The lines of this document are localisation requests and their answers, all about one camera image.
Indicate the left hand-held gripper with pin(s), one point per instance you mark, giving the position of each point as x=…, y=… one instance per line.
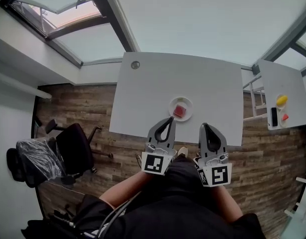
x=154, y=164

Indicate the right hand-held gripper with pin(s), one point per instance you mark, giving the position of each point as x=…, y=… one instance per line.
x=219, y=175

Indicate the red block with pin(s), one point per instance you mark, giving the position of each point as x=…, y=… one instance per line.
x=180, y=111

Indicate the white round plate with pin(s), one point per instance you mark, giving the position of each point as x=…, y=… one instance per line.
x=189, y=103

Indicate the person's left forearm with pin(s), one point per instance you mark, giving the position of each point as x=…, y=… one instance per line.
x=125, y=188

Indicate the person's right forearm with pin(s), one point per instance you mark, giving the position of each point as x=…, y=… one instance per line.
x=226, y=203

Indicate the large white table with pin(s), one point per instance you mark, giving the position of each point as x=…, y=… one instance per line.
x=148, y=96

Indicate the black phone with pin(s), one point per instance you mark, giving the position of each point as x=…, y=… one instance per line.
x=274, y=117

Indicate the person's black clothing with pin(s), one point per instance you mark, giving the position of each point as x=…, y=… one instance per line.
x=173, y=208

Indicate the red toy food piece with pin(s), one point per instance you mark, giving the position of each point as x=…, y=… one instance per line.
x=285, y=117

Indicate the yellow toy fruit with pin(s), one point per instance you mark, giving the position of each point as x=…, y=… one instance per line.
x=282, y=100

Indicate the black office chair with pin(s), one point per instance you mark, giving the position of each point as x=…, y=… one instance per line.
x=73, y=146

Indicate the small white table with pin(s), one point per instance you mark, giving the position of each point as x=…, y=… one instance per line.
x=280, y=81

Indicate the white rack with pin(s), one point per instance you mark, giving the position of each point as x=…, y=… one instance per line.
x=302, y=208

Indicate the dark framed glass window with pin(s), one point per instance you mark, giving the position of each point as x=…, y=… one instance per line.
x=290, y=56
x=93, y=43

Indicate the plastic-wrapped black chair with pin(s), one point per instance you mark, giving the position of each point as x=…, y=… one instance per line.
x=36, y=158

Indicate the black equipment bag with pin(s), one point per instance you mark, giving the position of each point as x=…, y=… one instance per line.
x=45, y=229

